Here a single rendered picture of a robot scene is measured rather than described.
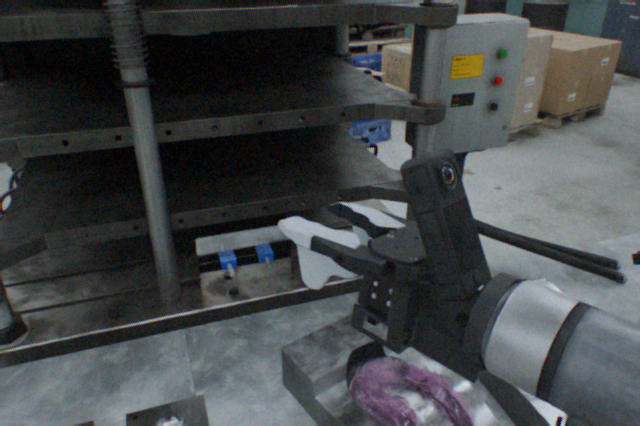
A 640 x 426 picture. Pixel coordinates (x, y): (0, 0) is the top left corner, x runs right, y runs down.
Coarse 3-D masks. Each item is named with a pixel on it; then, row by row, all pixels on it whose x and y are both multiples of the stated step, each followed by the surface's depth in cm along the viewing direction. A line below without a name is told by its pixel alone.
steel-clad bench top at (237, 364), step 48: (624, 240) 173; (576, 288) 149; (624, 288) 149; (192, 336) 131; (240, 336) 131; (288, 336) 131; (0, 384) 118; (48, 384) 118; (96, 384) 118; (144, 384) 117; (192, 384) 117; (240, 384) 117; (480, 384) 117
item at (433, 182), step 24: (408, 168) 39; (432, 168) 38; (456, 168) 40; (408, 192) 40; (432, 192) 38; (456, 192) 40; (432, 216) 39; (456, 216) 40; (432, 240) 39; (456, 240) 39; (432, 264) 40; (456, 264) 38; (480, 264) 41; (456, 288) 39; (480, 288) 40
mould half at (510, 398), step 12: (552, 288) 127; (492, 384) 114; (504, 384) 109; (492, 396) 114; (504, 396) 110; (516, 396) 106; (528, 396) 103; (504, 408) 111; (516, 408) 107; (528, 408) 103; (540, 408) 100; (552, 408) 101; (516, 420) 107; (528, 420) 103; (540, 420) 100; (552, 420) 98; (564, 420) 98
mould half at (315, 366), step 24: (312, 336) 115; (336, 336) 115; (360, 336) 115; (384, 336) 115; (288, 360) 111; (312, 360) 109; (336, 360) 109; (408, 360) 114; (288, 384) 114; (312, 384) 104; (336, 384) 108; (456, 384) 105; (312, 408) 108; (336, 408) 102; (360, 408) 101; (432, 408) 100; (480, 408) 102
